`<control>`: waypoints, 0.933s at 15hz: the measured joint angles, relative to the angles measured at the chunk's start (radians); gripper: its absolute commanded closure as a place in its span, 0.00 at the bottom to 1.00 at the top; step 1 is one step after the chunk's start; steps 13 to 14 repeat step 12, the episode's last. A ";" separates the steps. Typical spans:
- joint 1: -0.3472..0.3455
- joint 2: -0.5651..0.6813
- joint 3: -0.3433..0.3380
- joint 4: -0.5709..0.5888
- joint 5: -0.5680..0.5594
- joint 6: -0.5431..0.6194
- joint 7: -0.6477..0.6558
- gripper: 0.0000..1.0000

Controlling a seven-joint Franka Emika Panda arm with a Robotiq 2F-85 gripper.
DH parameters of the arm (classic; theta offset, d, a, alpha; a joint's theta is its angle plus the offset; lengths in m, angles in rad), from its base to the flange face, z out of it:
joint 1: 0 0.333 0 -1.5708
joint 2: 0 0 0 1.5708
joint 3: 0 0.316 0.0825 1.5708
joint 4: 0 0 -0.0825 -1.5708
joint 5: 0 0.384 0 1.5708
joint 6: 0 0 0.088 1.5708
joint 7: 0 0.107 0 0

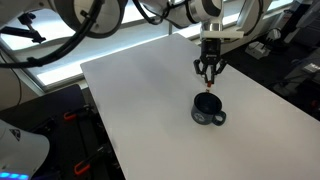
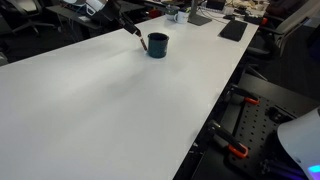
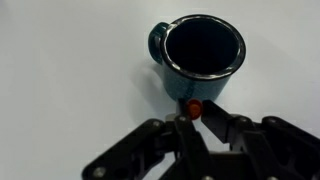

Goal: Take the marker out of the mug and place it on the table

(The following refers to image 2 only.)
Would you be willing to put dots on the dark teal enamel mug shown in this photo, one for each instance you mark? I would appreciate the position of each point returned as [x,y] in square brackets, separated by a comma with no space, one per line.
[158,50]

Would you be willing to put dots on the black robot mount table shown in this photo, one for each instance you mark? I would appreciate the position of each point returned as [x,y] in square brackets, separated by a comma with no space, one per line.
[283,95]

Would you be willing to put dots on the red marker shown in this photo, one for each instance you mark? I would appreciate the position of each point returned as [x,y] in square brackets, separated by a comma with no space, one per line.
[143,44]

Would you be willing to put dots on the white ceramic mug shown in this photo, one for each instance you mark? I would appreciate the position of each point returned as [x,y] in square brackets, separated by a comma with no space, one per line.
[182,17]

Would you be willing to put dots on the small red object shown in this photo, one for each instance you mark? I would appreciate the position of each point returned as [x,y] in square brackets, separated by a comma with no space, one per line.
[155,14]

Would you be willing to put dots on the black gadget orange tip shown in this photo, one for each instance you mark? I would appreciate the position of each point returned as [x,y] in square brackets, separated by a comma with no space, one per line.
[253,19]

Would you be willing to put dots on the black computer mouse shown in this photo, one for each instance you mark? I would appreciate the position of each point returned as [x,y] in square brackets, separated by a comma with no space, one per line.
[229,17]

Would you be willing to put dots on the black background desk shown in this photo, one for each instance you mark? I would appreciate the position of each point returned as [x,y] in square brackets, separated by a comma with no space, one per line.
[133,6]

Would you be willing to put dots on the black keyboard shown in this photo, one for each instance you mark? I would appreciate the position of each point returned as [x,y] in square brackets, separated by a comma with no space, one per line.
[233,30]

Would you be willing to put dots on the black mounting bracket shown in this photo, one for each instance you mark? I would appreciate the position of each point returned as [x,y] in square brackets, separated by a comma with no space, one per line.
[276,115]

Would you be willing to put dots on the black office chair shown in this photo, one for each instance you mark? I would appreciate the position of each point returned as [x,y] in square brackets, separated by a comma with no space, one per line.
[23,6]

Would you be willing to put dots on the grey office chair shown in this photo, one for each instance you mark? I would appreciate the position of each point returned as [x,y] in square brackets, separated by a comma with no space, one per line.
[293,20]

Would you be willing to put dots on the small white cup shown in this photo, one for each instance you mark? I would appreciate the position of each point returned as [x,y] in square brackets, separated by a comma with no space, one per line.
[229,10]

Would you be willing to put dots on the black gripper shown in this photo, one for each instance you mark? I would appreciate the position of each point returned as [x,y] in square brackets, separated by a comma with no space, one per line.
[112,11]

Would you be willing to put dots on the grey monitor stand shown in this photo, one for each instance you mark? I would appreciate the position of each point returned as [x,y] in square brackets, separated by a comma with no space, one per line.
[198,20]

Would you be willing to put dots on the black perforated mounting board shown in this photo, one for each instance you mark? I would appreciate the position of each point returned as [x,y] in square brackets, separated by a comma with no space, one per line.
[253,126]

